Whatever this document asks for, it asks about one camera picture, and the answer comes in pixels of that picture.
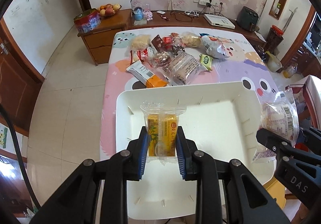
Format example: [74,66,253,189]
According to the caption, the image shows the large printed clear cake pack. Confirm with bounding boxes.
[160,51,207,85]

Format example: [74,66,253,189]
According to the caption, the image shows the orange white snack bar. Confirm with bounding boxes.
[126,61,168,88]

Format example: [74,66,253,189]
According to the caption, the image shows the green pineapple cake pack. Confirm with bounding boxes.
[200,54,213,71]

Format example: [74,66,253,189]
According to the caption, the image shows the cartoon printed tablecloth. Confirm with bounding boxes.
[100,27,278,159]

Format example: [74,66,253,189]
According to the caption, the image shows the red label sausage pack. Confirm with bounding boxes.
[130,49,149,64]

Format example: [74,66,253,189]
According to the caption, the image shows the brown wooden door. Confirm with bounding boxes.
[1,18,44,136]

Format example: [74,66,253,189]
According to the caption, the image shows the white plastic pitcher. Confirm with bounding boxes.
[265,51,283,72]

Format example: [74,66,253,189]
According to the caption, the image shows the beige crispy snack bag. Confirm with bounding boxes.
[130,34,151,51]
[181,32,201,48]

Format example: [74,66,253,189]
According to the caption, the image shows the red round tin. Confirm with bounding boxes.
[73,8,101,33]

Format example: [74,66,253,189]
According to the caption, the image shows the red round pastry pack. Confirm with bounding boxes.
[150,51,171,68]

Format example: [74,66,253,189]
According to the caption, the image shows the yellow boxed cake pack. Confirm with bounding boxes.
[140,101,187,165]

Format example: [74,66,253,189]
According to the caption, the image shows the red lid dark bin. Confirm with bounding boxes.
[264,25,284,52]

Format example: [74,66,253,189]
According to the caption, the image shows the wooden tv cabinet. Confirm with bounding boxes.
[77,9,265,65]

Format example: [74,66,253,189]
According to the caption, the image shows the pink bunny figurine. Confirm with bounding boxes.
[143,3,153,21]

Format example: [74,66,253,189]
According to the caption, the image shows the white set-top box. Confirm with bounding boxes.
[204,14,235,29]

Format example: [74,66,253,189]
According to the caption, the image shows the fruit bowl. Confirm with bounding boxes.
[97,3,122,18]

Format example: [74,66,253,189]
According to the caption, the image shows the silver blue snack bag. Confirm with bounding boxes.
[200,34,234,59]

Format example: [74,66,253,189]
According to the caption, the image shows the white plastic tray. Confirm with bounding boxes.
[115,82,275,220]

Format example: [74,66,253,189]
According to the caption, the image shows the wall power strip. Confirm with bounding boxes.
[193,0,222,7]

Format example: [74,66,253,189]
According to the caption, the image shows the purple white bread pack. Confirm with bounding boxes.
[251,87,300,164]

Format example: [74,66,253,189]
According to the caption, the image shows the blue snow globe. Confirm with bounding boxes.
[132,6,144,21]

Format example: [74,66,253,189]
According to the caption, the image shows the dark red date pack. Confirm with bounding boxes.
[151,35,165,52]

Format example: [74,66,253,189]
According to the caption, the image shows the dark green air fryer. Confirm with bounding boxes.
[237,6,258,32]

